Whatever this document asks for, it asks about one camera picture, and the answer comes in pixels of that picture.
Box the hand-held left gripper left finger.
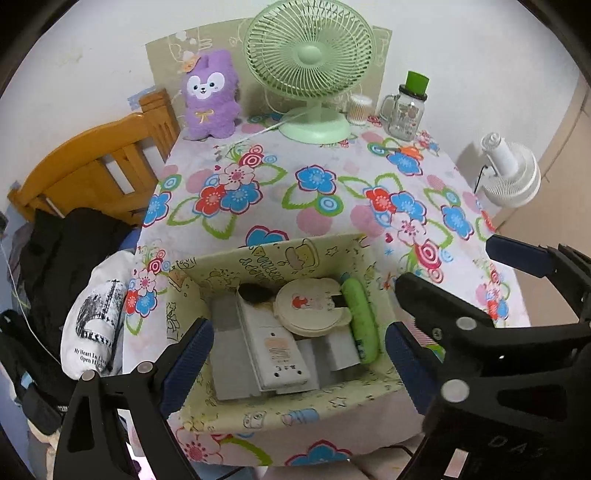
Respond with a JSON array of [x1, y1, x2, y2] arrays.
[[53, 318, 214, 480]]

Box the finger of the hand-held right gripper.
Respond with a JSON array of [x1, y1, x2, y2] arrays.
[[486, 234, 591, 320], [394, 272, 591, 366]]

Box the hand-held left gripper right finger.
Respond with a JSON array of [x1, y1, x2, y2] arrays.
[[385, 320, 481, 480]]

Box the green perforated speaker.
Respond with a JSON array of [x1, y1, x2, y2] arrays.
[[341, 277, 380, 364]]

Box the white charger adapter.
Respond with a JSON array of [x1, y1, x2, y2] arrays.
[[321, 330, 362, 372]]

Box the long white box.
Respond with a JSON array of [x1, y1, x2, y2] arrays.
[[238, 293, 311, 393]]

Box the black car key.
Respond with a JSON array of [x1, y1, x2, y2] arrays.
[[238, 282, 278, 308]]

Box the round bear compact mirror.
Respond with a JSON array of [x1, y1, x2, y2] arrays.
[[276, 277, 352, 337]]

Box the yellow printed storage box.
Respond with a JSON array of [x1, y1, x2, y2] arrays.
[[167, 233, 416, 435]]

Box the large white flat box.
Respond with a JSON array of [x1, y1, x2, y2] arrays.
[[210, 295, 319, 401]]

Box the white floor fan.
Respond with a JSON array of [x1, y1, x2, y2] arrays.
[[480, 133, 542, 207]]

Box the white printed tote bag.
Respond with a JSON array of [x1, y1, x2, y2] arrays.
[[61, 251, 134, 380]]

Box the black clothing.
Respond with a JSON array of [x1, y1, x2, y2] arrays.
[[18, 208, 134, 365]]

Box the black backpack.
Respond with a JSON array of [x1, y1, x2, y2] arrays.
[[0, 310, 63, 435]]

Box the glass mug with green lid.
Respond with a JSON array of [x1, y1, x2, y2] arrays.
[[379, 71, 430, 141]]

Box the cotton swab container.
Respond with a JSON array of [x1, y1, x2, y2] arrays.
[[347, 95, 372, 126]]

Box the floral tablecloth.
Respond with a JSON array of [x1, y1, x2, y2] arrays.
[[121, 113, 529, 467]]

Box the wooden chair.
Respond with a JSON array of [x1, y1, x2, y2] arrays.
[[7, 90, 181, 227]]

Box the purple plush toy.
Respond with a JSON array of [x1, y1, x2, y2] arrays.
[[180, 50, 242, 141]]

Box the blue paper piece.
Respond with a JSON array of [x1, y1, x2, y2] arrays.
[[127, 88, 155, 109]]

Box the green desk fan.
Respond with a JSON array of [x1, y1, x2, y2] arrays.
[[244, 0, 376, 145]]

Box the black fan cable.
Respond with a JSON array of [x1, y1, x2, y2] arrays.
[[471, 164, 490, 195]]

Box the orange handled scissors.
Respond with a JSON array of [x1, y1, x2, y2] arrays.
[[383, 144, 424, 160]]

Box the white fan cable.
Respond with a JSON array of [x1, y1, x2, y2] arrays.
[[215, 108, 310, 160]]

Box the beige printed wall board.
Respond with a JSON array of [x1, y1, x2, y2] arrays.
[[145, 18, 393, 116]]

